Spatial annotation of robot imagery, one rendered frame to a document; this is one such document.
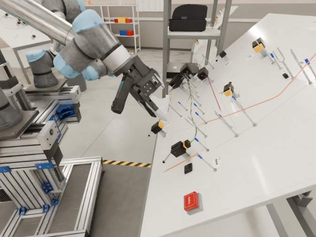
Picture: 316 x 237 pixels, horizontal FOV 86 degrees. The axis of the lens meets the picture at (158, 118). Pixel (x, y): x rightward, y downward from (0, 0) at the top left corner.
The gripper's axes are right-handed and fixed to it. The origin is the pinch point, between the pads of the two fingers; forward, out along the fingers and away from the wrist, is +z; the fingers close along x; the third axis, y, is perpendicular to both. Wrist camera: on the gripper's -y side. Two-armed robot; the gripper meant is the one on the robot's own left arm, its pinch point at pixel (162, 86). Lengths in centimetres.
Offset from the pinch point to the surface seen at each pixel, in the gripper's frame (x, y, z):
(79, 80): -111, -273, -162
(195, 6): 62, -51, -19
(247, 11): 392, -627, 60
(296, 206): -3, 34, 69
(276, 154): 7, 47, 39
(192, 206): -22, 46, 32
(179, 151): -15.9, 25.8, 23.6
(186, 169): -19.6, 28.0, 30.2
